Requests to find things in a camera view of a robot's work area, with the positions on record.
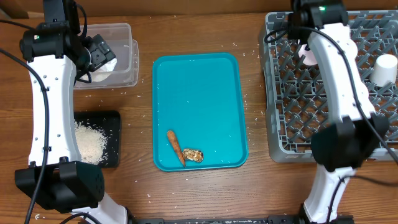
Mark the white napkin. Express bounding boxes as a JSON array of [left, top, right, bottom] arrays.
[[91, 58, 118, 82]]

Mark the orange carrot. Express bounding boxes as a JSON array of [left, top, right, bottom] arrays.
[[167, 130, 186, 167]]

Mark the brown food scrap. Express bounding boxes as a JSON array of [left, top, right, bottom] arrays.
[[182, 149, 204, 163]]

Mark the large white plate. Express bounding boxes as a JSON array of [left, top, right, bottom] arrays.
[[298, 44, 318, 66]]

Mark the white cup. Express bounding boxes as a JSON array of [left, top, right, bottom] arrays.
[[369, 54, 397, 87]]

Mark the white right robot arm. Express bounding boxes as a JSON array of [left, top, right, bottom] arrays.
[[263, 0, 389, 223]]

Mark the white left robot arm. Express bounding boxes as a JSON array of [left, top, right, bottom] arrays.
[[15, 1, 134, 223]]

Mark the clear plastic bin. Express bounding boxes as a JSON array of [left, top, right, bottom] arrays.
[[74, 23, 139, 90]]

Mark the black tray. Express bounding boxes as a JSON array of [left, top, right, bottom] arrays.
[[75, 111, 121, 168]]

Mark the pile of white rice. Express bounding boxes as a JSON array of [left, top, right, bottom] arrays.
[[75, 121, 108, 165]]

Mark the teal plastic tray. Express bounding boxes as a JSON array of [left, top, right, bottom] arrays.
[[152, 53, 249, 172]]

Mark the grey dish rack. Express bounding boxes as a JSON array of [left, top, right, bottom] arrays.
[[259, 10, 397, 162]]

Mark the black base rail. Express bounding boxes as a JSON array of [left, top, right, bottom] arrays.
[[127, 215, 355, 224]]

